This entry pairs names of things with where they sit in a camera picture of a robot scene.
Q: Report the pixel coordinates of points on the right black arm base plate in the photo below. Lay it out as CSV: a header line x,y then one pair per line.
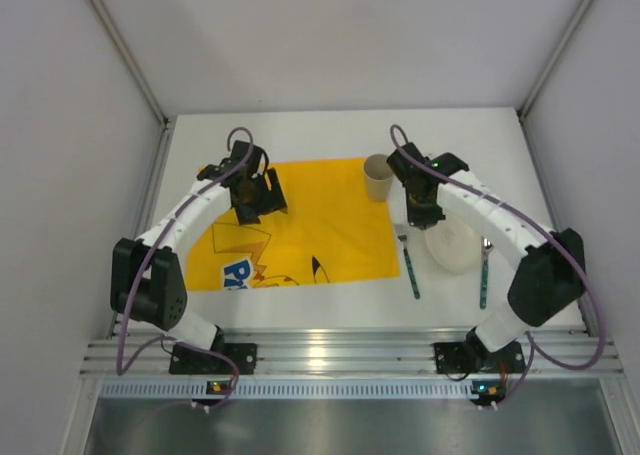
x,y
455,358

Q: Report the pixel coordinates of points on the aluminium corner post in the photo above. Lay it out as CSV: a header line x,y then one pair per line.
x,y
578,18
122,49

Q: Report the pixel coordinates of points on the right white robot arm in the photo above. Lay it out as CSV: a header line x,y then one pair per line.
x,y
455,212

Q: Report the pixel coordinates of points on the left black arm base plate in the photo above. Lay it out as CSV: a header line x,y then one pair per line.
x,y
240,358

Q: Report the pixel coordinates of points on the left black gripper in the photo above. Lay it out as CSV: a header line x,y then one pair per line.
x,y
261,201

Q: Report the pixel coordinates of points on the left aluminium corner post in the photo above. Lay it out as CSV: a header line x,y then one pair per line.
x,y
122,49

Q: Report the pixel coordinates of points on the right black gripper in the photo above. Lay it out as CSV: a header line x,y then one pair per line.
x,y
424,211

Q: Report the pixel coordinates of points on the right aluminium corner post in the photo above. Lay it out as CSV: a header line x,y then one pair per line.
x,y
578,18

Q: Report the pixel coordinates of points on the aluminium front rail frame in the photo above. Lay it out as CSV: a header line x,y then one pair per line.
x,y
336,353

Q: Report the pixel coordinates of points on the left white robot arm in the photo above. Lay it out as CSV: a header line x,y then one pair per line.
x,y
148,272

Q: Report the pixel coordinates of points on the beige paper cup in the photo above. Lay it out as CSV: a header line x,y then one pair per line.
x,y
378,177

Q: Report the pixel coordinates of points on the spoon with green handle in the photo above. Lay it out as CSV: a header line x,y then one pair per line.
x,y
486,250

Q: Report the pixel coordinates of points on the yellow printed cloth placemat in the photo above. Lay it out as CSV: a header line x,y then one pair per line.
x,y
331,232

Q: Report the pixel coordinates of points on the fork with green handle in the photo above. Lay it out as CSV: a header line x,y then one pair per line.
x,y
401,234

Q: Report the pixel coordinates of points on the perforated metal cable strip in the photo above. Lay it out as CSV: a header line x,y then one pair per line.
x,y
299,389

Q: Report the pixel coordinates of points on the cream round plate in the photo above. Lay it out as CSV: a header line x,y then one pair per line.
x,y
456,250

